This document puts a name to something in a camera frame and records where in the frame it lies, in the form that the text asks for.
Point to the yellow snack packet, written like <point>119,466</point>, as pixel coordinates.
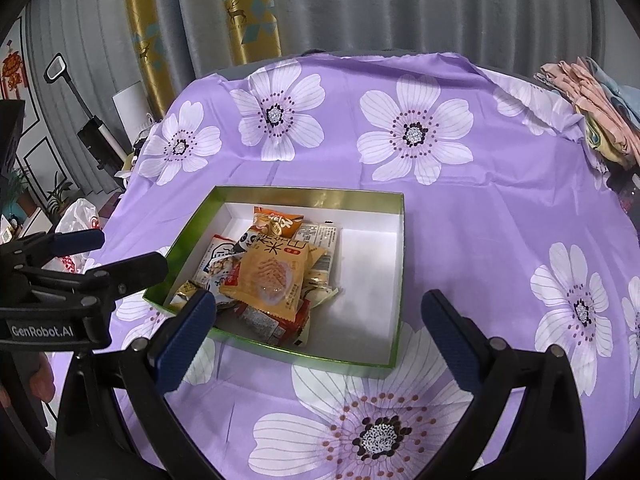
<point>185,292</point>

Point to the person's left hand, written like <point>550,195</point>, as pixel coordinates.
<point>44,380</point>

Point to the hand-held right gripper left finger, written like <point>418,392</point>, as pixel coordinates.
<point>185,340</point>

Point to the green cardboard box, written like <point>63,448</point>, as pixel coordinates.
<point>360,270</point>

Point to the white plastic bag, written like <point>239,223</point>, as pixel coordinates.
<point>75,215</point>

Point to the orange panda snack packet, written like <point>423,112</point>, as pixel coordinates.
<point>280,222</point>

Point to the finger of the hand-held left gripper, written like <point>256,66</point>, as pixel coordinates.
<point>80,242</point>
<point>125,275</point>

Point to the clear biscuit stick packet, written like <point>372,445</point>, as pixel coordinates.
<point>317,290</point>

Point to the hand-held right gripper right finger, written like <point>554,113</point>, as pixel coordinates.
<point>450,345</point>

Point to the black upright vacuum cleaner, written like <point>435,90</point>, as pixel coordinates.
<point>95,135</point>

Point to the white board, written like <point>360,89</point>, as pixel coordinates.
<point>132,105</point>

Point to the pale text-printed packet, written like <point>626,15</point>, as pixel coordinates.
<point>322,240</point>

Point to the red knot wall decoration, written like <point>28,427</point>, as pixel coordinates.
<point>12,72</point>

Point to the gold patterned curtain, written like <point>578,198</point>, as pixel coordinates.
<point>250,5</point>
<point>155,25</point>

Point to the green potted plant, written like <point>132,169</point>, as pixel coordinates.
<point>59,192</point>

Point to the grey peanut snack packet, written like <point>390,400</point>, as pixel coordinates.
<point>220,272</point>

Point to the stack of folded clothes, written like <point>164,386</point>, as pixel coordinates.
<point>600,105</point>

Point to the red and silver packet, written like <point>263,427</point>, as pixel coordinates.
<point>265,325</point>

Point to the orange rice cracker packet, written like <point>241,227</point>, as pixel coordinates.
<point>270,275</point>

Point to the grey curtain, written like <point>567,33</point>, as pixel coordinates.
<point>400,5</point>

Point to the white packet with dark logo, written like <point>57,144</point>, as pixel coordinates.
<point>222,249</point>

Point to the purple floral cloth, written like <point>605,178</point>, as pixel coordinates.
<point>475,220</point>

